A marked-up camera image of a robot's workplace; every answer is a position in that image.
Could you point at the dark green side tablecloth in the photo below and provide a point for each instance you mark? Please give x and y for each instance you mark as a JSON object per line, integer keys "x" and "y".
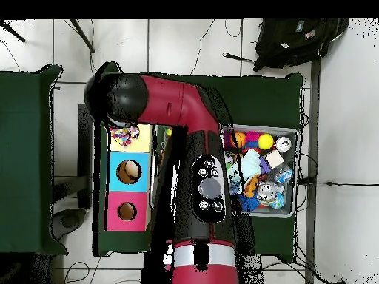
{"x": 29, "y": 177}

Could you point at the wooden box with three holes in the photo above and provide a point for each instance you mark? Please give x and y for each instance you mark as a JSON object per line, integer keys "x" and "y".
{"x": 113, "y": 177}

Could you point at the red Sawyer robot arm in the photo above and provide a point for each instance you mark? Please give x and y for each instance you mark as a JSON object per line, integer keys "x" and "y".
{"x": 204, "y": 195}

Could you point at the silver drink can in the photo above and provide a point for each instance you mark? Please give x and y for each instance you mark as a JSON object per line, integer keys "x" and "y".
{"x": 267, "y": 192}

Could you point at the polka-dot cloth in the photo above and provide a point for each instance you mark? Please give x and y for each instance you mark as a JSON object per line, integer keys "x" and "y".
{"x": 124, "y": 136}

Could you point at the black backpack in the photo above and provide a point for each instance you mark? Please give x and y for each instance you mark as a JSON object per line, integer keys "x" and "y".
{"x": 296, "y": 41}

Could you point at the black tripod leg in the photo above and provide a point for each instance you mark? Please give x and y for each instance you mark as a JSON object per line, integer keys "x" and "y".
{"x": 13, "y": 32}
{"x": 83, "y": 35}

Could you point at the mint green cloth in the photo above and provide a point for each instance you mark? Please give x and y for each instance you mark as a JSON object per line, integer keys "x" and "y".
{"x": 250, "y": 165}

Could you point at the small orange basketball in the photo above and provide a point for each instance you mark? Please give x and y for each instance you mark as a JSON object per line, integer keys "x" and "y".
{"x": 238, "y": 139}

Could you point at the clear mesh bin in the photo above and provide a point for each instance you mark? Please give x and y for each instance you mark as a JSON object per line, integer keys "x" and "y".
{"x": 278, "y": 210}

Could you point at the pink spiky ball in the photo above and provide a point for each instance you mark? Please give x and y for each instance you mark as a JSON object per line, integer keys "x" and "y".
{"x": 253, "y": 137}

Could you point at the grey round base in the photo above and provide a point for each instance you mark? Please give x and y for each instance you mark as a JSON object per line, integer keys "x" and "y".
{"x": 68, "y": 222}

